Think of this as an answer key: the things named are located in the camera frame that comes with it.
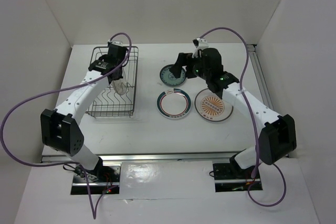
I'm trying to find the clear glass plate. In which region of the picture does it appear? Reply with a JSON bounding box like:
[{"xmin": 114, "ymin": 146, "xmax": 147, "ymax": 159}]
[{"xmin": 111, "ymin": 68, "xmax": 128, "ymax": 95}]

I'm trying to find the blue patterned plate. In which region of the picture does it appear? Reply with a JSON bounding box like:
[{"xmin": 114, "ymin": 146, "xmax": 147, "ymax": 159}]
[{"xmin": 159, "ymin": 65, "xmax": 186, "ymax": 87}]

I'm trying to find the aluminium frame rail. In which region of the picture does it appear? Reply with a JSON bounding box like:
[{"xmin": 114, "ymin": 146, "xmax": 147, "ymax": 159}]
[{"xmin": 40, "ymin": 43, "xmax": 289, "ymax": 162}]

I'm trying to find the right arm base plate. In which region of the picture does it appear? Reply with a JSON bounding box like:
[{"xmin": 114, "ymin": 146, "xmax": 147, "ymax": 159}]
[{"xmin": 208, "ymin": 163, "xmax": 263, "ymax": 193}]

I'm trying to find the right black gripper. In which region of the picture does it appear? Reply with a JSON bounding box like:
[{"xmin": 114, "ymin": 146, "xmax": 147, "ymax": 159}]
[{"xmin": 170, "ymin": 52, "xmax": 211, "ymax": 80}]

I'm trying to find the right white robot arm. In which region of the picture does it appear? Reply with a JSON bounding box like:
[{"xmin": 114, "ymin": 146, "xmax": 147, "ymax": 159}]
[{"xmin": 170, "ymin": 48, "xmax": 297, "ymax": 178}]

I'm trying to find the green red rimmed plate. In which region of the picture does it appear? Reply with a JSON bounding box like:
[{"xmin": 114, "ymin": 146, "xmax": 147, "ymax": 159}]
[{"xmin": 156, "ymin": 88, "xmax": 192, "ymax": 120}]

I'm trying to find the orange sunburst plate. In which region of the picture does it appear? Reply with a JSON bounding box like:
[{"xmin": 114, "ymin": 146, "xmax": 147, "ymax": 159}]
[{"xmin": 194, "ymin": 89, "xmax": 234, "ymax": 122}]

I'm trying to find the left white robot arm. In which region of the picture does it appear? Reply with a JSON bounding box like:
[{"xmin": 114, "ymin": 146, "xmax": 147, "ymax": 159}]
[{"xmin": 40, "ymin": 41, "xmax": 130, "ymax": 182}]

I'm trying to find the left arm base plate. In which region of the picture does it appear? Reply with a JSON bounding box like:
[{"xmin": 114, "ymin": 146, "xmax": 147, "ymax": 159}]
[{"xmin": 64, "ymin": 164, "xmax": 121, "ymax": 195}]

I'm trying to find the grey wire dish rack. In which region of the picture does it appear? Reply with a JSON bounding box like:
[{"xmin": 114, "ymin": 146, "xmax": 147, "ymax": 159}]
[{"xmin": 86, "ymin": 46, "xmax": 139, "ymax": 118}]

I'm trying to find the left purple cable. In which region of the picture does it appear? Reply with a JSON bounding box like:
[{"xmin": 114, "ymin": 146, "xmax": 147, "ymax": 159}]
[{"xmin": 1, "ymin": 32, "xmax": 132, "ymax": 220}]

